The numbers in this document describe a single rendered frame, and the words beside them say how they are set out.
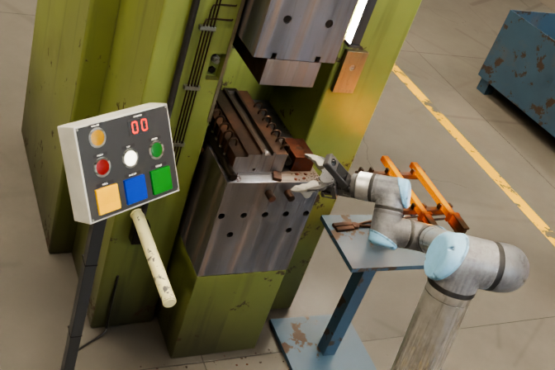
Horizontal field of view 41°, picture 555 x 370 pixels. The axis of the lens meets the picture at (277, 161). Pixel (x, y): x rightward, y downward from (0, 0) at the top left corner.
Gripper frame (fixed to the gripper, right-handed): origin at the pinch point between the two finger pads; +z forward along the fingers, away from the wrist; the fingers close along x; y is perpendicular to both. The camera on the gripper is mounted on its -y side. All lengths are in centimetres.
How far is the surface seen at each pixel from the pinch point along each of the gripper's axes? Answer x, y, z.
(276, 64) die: 21.0, -25.3, 10.1
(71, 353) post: -60, 51, 74
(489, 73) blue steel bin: 325, 258, -23
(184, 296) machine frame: -24, 60, 47
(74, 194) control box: -43, -29, 48
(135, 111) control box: -15, -36, 40
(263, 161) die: 10.2, 11.7, 17.3
